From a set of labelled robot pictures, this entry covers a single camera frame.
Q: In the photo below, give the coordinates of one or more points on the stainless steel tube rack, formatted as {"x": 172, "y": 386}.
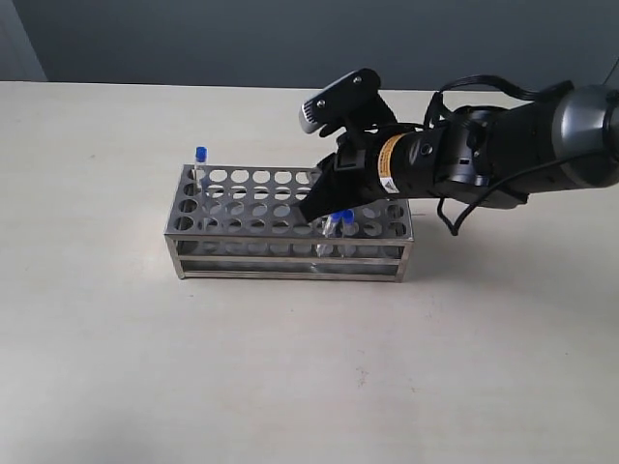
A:
{"x": 243, "y": 226}

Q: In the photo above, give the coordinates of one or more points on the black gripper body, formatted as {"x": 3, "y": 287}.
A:
{"x": 366, "y": 128}

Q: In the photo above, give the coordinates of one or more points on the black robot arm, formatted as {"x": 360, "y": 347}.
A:
{"x": 484, "y": 156}

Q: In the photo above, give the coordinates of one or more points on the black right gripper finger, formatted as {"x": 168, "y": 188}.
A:
{"x": 328, "y": 174}

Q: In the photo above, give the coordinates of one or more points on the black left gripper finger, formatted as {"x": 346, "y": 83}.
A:
{"x": 333, "y": 191}

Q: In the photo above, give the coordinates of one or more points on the blue-capped tube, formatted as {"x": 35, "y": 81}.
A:
{"x": 329, "y": 230}
{"x": 200, "y": 174}
{"x": 347, "y": 230}

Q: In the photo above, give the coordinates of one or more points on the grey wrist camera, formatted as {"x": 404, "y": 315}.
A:
{"x": 339, "y": 99}

